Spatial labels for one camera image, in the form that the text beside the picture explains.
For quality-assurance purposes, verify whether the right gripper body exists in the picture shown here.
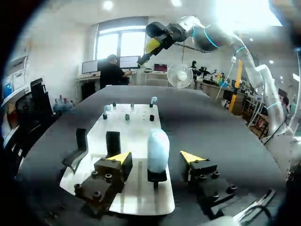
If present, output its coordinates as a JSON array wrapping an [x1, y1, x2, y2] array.
[[145, 21, 182, 50]]

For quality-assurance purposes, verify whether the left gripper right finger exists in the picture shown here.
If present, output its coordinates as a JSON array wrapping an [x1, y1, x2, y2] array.
[[179, 150, 238, 214]]

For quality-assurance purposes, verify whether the light blue earbud case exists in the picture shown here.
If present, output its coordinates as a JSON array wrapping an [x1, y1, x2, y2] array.
[[147, 128, 171, 173]]

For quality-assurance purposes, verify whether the person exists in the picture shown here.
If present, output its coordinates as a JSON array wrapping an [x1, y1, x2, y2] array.
[[97, 54, 134, 90], [278, 89, 291, 121]]

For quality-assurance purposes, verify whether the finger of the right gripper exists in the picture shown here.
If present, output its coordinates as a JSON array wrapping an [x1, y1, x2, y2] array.
[[143, 38, 160, 54], [136, 46, 166, 65]]

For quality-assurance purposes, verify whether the white cable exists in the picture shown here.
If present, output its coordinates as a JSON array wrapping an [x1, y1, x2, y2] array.
[[215, 32, 266, 128]]

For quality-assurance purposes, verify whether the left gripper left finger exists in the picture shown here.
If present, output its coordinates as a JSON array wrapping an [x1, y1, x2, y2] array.
[[74, 151, 134, 212]]

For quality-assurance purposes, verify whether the white plate with black stands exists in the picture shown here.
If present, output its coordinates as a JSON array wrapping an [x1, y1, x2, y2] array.
[[60, 101, 176, 216]]

